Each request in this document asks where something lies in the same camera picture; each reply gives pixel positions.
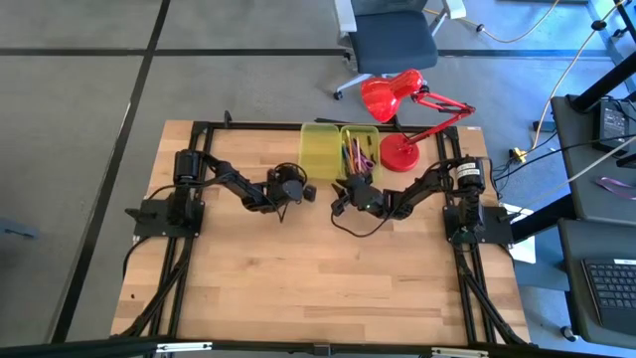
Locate yellow cable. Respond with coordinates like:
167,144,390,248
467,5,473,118
424,0,562,45

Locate white paper sheet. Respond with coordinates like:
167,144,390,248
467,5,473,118
500,202,539,266

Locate red desk lamp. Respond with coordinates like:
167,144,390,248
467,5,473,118
361,68,477,174

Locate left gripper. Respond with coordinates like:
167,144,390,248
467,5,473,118
249,163,318,215

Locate black support beam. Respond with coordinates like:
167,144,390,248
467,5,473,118
568,63,636,114
510,192,580,245

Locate silver frame bracket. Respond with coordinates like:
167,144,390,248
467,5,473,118
155,341,214,354
430,346,491,358

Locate black power adapter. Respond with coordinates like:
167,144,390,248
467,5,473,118
592,98,632,154

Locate grey office chair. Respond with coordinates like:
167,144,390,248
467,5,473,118
333,0,469,101

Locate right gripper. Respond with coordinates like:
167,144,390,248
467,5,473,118
331,175,395,221

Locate dark grey desk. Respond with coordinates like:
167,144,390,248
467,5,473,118
556,217,636,350
550,92,636,226

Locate black aluminium table frame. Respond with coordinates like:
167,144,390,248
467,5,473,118
0,109,636,358

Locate purple strap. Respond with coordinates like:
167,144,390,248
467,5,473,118
594,175,636,202

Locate black keyboard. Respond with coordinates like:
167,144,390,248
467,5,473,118
579,257,636,338

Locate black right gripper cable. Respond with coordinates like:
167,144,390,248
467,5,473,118
330,211,397,240

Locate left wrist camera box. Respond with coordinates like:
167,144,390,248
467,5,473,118
281,179,306,203

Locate beige cable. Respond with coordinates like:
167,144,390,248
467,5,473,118
516,147,636,211
527,0,628,153

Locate pink-purple handled scissors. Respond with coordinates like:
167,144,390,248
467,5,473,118
358,143,378,174

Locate yellow-green plastic supply box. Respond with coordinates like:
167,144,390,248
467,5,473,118
298,123,383,184

